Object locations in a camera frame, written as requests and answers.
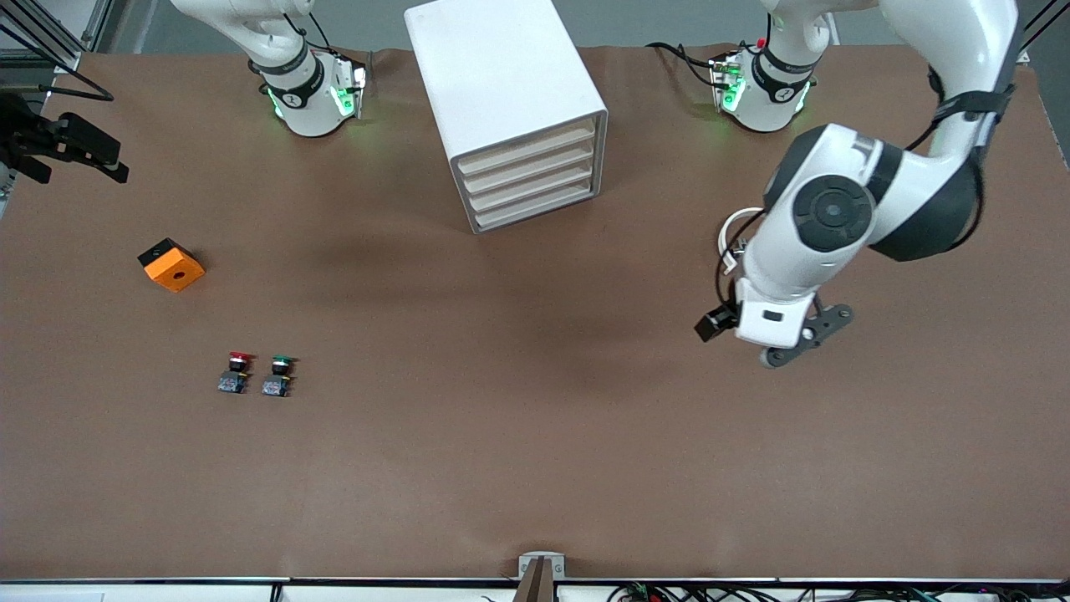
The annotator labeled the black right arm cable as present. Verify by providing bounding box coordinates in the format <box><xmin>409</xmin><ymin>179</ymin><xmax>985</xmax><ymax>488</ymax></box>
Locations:
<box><xmin>0</xmin><ymin>23</ymin><xmax>115</xmax><ymax>102</ymax></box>

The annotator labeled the green push button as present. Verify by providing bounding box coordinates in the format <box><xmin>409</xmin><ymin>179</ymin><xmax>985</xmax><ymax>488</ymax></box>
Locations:
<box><xmin>262</xmin><ymin>355</ymin><xmax>295</xmax><ymax>397</ymax></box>

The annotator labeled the white table edge rail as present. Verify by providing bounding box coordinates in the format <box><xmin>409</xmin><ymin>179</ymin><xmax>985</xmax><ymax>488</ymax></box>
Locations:
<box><xmin>0</xmin><ymin>575</ymin><xmax>1070</xmax><ymax>602</ymax></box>

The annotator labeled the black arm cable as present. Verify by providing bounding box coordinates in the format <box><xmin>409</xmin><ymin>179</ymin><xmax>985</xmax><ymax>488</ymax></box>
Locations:
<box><xmin>926</xmin><ymin>63</ymin><xmax>1017</xmax><ymax>156</ymax></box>
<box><xmin>0</xmin><ymin>23</ymin><xmax>115</xmax><ymax>102</ymax></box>

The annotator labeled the black right base cable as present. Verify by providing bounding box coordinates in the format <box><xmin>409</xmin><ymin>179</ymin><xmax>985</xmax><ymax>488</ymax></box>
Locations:
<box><xmin>284</xmin><ymin>0</ymin><xmax>337</xmax><ymax>53</ymax></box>

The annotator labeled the aluminium frame post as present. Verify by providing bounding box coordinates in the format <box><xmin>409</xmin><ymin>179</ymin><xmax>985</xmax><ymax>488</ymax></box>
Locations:
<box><xmin>1016</xmin><ymin>0</ymin><xmax>1070</xmax><ymax>65</ymax></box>
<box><xmin>0</xmin><ymin>0</ymin><xmax>115</xmax><ymax>74</ymax></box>

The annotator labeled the white curved ring part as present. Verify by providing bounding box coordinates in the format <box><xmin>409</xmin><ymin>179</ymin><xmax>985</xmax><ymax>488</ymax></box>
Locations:
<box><xmin>717</xmin><ymin>207</ymin><xmax>767</xmax><ymax>273</ymax></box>

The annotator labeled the orange button box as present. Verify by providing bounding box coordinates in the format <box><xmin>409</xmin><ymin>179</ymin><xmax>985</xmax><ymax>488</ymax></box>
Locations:
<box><xmin>138</xmin><ymin>237</ymin><xmax>206</xmax><ymax>293</ymax></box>

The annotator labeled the black left base cable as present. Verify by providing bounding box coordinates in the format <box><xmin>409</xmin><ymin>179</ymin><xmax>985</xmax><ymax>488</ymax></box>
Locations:
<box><xmin>645</xmin><ymin>40</ymin><xmax>721</xmax><ymax>89</ymax></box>

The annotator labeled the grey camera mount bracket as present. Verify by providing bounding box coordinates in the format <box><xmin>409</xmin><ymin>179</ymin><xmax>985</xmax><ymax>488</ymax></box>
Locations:
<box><xmin>513</xmin><ymin>551</ymin><xmax>566</xmax><ymax>602</ymax></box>

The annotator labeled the cable bundle under table edge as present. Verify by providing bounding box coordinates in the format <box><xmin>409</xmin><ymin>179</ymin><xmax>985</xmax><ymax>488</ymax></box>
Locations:
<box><xmin>606</xmin><ymin>581</ymin><xmax>1070</xmax><ymax>602</ymax></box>

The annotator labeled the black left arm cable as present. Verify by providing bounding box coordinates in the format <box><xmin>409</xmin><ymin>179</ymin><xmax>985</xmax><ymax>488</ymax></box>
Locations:
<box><xmin>926</xmin><ymin>63</ymin><xmax>1017</xmax><ymax>156</ymax></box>

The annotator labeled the black base cable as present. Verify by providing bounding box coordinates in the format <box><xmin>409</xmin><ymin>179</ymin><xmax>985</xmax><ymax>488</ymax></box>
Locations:
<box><xmin>284</xmin><ymin>0</ymin><xmax>337</xmax><ymax>53</ymax></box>
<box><xmin>645</xmin><ymin>40</ymin><xmax>721</xmax><ymax>89</ymax></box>

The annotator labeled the red push button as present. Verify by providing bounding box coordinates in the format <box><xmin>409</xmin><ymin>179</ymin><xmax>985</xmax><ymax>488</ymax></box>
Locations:
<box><xmin>217</xmin><ymin>352</ymin><xmax>253</xmax><ymax>395</ymax></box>

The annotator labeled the brown table mat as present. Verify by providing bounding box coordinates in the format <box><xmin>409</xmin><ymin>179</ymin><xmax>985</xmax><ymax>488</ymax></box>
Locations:
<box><xmin>0</xmin><ymin>43</ymin><xmax>1070</xmax><ymax>582</ymax></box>

